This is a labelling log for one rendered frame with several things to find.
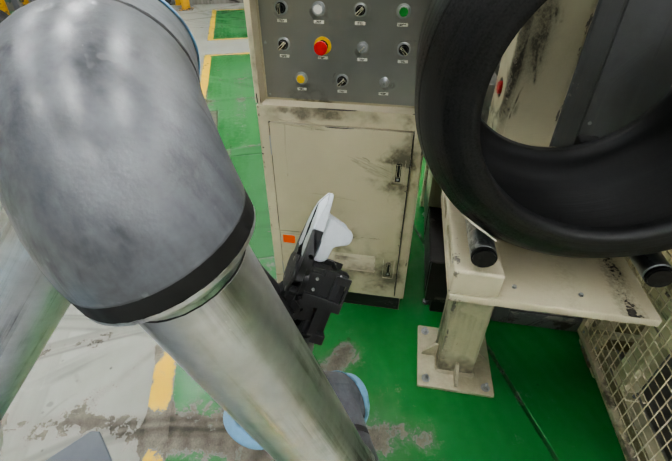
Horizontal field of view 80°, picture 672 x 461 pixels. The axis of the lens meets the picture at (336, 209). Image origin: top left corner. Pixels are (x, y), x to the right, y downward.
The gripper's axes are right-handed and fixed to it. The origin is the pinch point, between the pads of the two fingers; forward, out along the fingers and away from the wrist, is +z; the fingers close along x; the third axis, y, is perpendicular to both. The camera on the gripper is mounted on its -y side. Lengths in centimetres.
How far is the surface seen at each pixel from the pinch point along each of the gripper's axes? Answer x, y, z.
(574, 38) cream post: -23, 40, 45
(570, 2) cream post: -21, 35, 50
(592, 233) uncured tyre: 0.7, 41.9, 9.7
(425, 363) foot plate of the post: -75, 75, -55
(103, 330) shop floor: -112, -44, -97
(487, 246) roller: -7.2, 31.3, 1.3
